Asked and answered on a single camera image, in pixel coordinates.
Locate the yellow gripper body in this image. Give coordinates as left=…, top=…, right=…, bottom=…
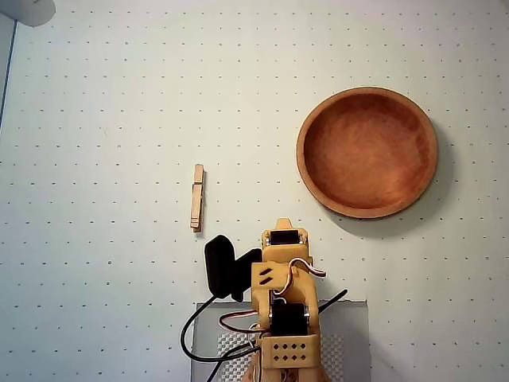
left=261, top=217, right=313, bottom=263

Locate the wooden clothespin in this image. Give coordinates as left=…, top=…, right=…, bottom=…
left=189, top=163, right=208, bottom=234

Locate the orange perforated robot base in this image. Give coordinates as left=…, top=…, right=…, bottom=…
left=244, top=364, right=331, bottom=382

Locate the round brown wooden bowl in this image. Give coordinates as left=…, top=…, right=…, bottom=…
left=296, top=86, right=439, bottom=219

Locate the white mesh anti-slip mat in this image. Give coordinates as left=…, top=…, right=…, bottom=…
left=216, top=332, right=345, bottom=382

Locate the white dotted table mat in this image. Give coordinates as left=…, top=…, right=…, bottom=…
left=0, top=0, right=509, bottom=382

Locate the white cylinder object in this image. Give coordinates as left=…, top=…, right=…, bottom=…
left=0, top=0, right=56, bottom=28

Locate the red white looped servo wire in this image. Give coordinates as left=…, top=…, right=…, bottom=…
left=274, top=257, right=328, bottom=298

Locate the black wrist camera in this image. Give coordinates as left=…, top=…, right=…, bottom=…
left=204, top=234, right=263, bottom=302

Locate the red white black servo wire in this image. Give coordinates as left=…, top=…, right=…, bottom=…
left=217, top=309, right=272, bottom=340

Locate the grey metal base plate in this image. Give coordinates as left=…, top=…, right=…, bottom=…
left=190, top=300, right=371, bottom=382

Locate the black cable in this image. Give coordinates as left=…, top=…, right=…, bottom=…
left=205, top=345, right=259, bottom=382
left=180, top=289, right=348, bottom=364

